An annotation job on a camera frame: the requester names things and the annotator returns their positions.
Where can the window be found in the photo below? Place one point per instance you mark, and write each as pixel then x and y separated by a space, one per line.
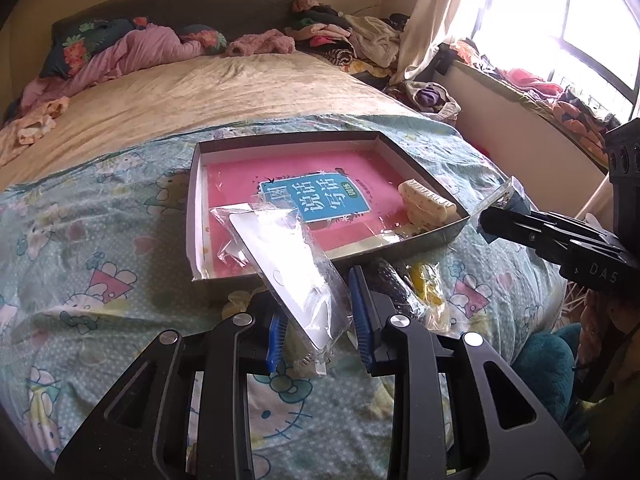
pixel 550 10

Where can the clothes heap with purple garment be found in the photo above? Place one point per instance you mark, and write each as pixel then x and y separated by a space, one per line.
pixel 430 95

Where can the cream hair claw clip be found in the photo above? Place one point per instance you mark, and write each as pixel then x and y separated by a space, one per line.
pixel 425 205

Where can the beige bed sheet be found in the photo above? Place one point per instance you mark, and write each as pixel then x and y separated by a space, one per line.
pixel 200 90

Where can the pink fluffy garment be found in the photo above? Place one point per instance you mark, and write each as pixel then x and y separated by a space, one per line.
pixel 260 42

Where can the bagged yellow hair accessory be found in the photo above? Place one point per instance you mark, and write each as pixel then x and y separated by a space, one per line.
pixel 430 285

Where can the pink book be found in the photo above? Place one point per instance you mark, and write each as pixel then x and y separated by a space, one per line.
pixel 240 175

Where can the grey cardboard box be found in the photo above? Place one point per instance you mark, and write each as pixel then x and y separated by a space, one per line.
pixel 195 220

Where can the cartoon cat printed blanket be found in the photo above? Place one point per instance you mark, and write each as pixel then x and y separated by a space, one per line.
pixel 100 235

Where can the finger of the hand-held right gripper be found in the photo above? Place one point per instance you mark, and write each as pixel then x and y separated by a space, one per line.
pixel 505 227
pixel 520 206

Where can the bagged black hair accessory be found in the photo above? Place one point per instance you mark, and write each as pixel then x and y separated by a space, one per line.
pixel 395 280

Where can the small clear plastic bag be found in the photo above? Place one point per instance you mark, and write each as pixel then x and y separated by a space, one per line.
pixel 500 192

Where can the teal plush cushion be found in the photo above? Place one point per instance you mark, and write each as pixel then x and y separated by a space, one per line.
pixel 545 370

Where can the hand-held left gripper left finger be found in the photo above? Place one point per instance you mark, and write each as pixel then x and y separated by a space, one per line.
pixel 274 341

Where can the dark floral pillow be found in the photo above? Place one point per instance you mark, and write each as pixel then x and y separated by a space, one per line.
pixel 75 47

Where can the pink quilt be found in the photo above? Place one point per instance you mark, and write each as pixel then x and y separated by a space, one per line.
pixel 140 50

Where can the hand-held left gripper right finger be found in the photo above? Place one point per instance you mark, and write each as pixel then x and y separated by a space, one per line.
pixel 360 320

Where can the pink and white garment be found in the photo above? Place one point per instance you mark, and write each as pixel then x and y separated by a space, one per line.
pixel 35 120

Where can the dark green headboard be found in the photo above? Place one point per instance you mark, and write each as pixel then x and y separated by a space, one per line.
pixel 200 10

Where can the clear bag with white card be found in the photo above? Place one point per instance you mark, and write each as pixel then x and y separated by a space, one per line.
pixel 280 250

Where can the cream curtain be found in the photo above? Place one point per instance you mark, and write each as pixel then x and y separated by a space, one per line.
pixel 440 10

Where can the pile of mixed clothes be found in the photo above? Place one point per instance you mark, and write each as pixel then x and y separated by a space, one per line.
pixel 350 30

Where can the clothes on windowsill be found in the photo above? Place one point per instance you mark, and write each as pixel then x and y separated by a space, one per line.
pixel 525 80

